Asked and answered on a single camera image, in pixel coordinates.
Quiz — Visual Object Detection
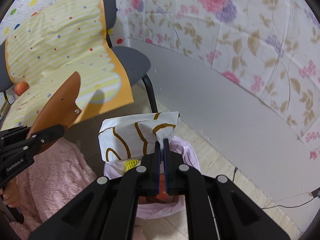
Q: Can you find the yellow foam fruit net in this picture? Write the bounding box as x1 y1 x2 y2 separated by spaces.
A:
124 159 140 172

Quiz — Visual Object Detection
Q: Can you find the orange leather piece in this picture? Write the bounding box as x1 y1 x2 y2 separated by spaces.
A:
27 72 81 155

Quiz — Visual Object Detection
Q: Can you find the white brown paper bag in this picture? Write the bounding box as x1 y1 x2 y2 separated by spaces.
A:
98 112 181 163

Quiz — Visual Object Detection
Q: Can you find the pink trash bag bin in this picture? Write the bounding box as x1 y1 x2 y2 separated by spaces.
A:
104 136 200 219

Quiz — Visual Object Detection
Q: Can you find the person's left hand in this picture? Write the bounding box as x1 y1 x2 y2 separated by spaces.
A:
1 177 20 207

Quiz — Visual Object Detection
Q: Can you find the pink fluffy rug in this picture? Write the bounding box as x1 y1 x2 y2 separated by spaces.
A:
10 138 97 239

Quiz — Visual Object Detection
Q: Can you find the red apple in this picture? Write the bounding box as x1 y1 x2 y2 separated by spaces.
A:
14 81 29 96

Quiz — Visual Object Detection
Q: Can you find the yellow striped chair cover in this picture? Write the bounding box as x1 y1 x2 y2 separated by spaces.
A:
1 0 135 132

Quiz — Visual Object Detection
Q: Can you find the dark grey chair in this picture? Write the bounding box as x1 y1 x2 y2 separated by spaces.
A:
0 0 158 114

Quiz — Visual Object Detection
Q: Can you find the black floor cable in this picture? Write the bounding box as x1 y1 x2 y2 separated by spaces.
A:
231 167 320 210

